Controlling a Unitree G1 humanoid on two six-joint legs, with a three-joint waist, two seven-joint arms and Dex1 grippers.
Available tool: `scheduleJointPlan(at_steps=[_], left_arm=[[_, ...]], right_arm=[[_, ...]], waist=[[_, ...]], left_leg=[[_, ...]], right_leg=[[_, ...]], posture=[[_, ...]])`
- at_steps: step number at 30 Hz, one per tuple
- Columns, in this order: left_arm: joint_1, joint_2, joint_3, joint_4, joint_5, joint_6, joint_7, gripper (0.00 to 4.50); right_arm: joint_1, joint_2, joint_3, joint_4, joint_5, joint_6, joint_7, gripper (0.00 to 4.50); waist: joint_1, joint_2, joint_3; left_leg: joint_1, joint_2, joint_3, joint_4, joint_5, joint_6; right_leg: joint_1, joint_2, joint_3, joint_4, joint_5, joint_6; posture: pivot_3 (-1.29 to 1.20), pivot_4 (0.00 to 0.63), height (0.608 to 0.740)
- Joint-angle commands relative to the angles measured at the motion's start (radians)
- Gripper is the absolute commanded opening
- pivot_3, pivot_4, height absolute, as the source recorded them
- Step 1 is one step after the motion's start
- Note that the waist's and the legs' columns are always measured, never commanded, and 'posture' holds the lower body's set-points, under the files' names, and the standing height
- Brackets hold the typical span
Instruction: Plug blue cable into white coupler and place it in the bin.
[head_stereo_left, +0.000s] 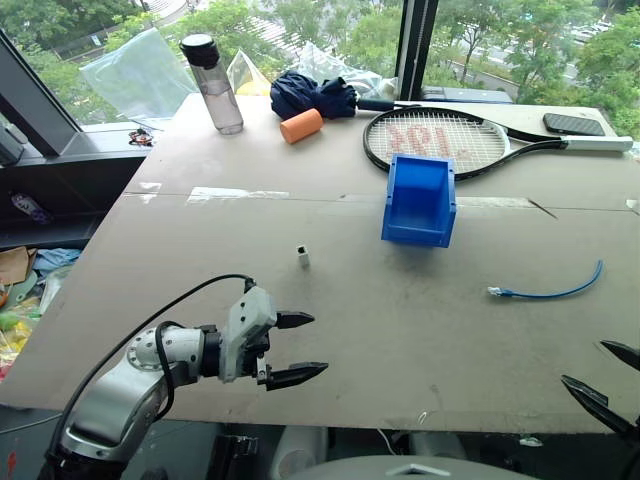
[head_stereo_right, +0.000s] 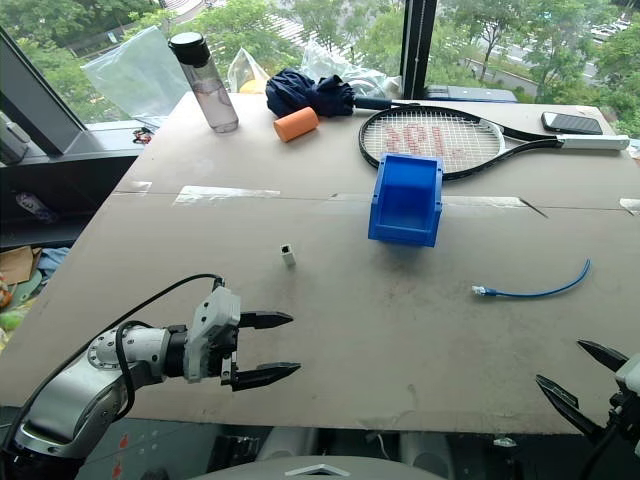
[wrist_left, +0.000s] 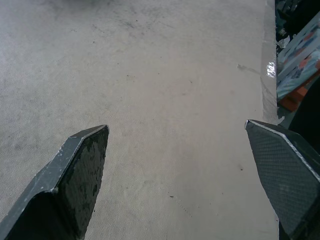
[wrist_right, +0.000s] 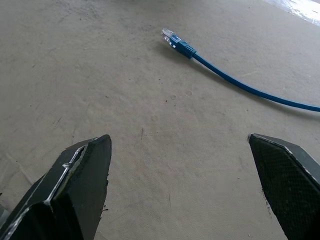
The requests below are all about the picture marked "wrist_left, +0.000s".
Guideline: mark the orange block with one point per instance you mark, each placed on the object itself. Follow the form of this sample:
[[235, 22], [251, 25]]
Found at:
[[293, 96]]

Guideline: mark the patterned light blue box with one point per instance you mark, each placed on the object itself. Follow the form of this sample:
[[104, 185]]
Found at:
[[297, 62]]

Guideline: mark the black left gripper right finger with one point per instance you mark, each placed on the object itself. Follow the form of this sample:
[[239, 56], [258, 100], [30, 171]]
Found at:
[[282, 175]]

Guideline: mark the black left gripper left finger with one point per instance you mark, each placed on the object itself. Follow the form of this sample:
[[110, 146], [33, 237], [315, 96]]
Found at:
[[65, 185]]

